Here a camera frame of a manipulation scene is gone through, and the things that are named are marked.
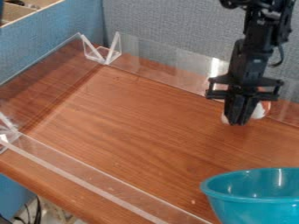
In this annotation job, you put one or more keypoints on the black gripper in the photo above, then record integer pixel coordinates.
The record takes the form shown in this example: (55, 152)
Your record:
(264, 90)

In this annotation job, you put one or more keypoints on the clear acrylic back barrier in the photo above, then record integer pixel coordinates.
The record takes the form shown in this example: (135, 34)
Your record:
(161, 62)

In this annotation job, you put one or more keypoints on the clear acrylic left barrier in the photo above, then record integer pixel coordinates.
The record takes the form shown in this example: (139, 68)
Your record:
(41, 88)

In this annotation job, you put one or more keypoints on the plush mushroom toy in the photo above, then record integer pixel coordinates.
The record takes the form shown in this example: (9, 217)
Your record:
(261, 111)

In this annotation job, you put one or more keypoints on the clear acrylic corner bracket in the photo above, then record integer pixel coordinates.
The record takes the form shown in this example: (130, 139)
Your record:
(101, 54)

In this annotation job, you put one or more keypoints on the clear acrylic barrier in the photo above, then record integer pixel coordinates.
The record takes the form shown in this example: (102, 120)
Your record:
(161, 62)
(105, 185)
(41, 88)

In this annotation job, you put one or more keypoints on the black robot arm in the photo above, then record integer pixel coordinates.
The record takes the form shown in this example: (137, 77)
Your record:
(268, 28)

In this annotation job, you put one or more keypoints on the wooden shelf unit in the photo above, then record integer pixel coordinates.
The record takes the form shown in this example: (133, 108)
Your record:
(17, 12)

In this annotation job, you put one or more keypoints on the blue plastic bowl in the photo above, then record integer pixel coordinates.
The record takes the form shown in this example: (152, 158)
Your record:
(257, 196)

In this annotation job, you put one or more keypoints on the clear acrylic front barrier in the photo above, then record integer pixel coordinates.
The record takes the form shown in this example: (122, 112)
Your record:
(105, 185)

